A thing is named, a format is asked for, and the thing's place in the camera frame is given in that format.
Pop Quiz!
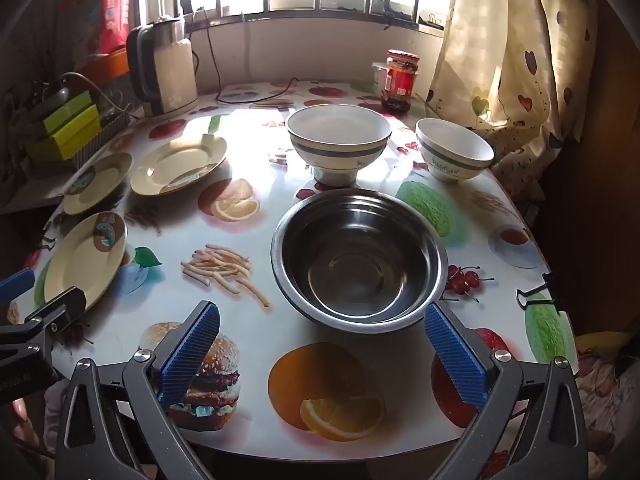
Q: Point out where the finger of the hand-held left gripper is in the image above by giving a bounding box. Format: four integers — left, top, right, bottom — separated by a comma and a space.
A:
0, 269, 36, 303
0, 286, 87, 352

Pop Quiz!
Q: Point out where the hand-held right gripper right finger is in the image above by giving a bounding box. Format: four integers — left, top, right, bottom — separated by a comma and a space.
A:
424, 302, 588, 480

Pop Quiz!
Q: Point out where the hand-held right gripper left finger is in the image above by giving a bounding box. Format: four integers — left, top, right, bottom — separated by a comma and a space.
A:
55, 301, 221, 480

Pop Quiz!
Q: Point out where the cream printed plate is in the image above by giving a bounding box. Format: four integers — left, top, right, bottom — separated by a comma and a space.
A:
44, 211, 129, 314
62, 152, 134, 216

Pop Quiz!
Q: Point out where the stainless steel bowl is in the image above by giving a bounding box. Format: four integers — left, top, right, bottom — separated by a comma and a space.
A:
271, 189, 449, 336

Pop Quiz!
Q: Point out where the stack of plates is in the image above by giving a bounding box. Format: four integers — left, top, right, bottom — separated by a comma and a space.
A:
131, 134, 227, 196

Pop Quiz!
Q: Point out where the small white banded bowl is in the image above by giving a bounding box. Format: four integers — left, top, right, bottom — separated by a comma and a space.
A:
415, 118, 496, 184

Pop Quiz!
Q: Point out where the large white banded bowl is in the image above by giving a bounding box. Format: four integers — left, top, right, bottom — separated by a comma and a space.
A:
286, 104, 392, 187

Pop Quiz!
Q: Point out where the black binder clip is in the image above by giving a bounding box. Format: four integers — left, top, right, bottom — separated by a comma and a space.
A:
516, 272, 566, 311

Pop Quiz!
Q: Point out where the fruit printed table cover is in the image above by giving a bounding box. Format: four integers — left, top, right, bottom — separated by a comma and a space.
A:
30, 80, 581, 461

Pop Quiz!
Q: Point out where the lime green box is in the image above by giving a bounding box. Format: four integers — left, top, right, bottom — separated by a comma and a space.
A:
25, 105, 109, 162

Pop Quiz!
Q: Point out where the floral printed blanket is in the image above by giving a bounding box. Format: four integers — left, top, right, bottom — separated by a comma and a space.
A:
575, 332, 640, 480

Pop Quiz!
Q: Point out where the grey zigzag striped tray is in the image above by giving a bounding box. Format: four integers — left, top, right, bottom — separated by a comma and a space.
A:
70, 105, 132, 171

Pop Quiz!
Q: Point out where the dark green flat box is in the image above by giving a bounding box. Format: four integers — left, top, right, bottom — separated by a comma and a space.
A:
42, 91, 96, 126

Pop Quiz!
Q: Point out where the grey handheld device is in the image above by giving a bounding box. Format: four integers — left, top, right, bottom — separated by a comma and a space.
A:
22, 80, 71, 121

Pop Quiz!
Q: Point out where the dark wooden cabinet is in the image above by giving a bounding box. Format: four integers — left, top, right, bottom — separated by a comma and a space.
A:
540, 10, 640, 333

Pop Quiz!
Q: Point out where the orange box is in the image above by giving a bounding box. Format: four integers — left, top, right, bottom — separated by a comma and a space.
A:
75, 47, 132, 84

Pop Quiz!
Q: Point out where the cream electric kettle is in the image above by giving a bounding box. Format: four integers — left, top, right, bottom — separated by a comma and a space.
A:
126, 16, 199, 119

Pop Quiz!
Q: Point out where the glass jar with red label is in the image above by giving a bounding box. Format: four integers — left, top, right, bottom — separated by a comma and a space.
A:
381, 49, 421, 114

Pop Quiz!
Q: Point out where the red snack bag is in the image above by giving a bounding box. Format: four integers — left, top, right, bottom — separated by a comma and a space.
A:
100, 0, 132, 56

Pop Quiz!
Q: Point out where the cream heart printed curtain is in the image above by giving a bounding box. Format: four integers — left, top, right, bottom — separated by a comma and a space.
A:
425, 0, 601, 211

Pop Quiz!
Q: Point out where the black window latch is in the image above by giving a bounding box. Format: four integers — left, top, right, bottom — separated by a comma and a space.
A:
382, 0, 402, 31

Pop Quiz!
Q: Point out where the white charging cable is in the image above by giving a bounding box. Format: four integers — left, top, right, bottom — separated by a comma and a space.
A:
59, 72, 132, 111

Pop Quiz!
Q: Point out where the long black power cable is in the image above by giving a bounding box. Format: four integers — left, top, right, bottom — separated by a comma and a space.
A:
192, 5, 301, 107

